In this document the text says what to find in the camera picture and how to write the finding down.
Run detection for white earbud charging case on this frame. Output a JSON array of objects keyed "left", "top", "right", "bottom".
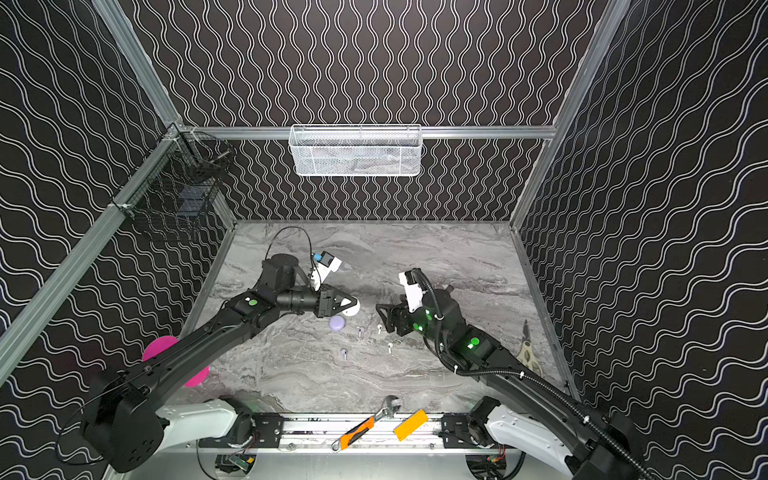
[{"left": 341, "top": 299, "right": 360, "bottom": 317}]

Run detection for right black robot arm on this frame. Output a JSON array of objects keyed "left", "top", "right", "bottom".
[{"left": 375, "top": 288, "right": 654, "bottom": 479}]

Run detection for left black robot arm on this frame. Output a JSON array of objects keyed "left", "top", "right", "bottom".
[{"left": 80, "top": 254, "right": 359, "bottom": 473}]

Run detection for pink plastic goblet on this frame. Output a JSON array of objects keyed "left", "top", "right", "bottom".
[{"left": 142, "top": 335, "right": 210, "bottom": 388}]

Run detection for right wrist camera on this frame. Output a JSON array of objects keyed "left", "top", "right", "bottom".
[{"left": 398, "top": 269, "right": 424, "bottom": 313}]

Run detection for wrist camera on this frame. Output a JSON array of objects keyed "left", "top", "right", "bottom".
[
  {"left": 309, "top": 251, "right": 342, "bottom": 291},
  {"left": 398, "top": 269, "right": 424, "bottom": 313}
]

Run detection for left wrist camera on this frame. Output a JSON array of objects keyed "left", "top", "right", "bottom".
[{"left": 309, "top": 251, "right": 342, "bottom": 291}]

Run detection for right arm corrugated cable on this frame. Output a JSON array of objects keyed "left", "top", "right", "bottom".
[{"left": 410, "top": 268, "right": 655, "bottom": 480}]

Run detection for pliers with beige handles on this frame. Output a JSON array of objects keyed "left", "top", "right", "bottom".
[{"left": 517, "top": 320, "right": 543, "bottom": 376}]

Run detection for white wire mesh basket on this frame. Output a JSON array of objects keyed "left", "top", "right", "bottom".
[{"left": 288, "top": 124, "right": 424, "bottom": 177}]

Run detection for black wire basket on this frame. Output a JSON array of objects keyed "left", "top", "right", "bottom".
[{"left": 120, "top": 131, "right": 235, "bottom": 243}]

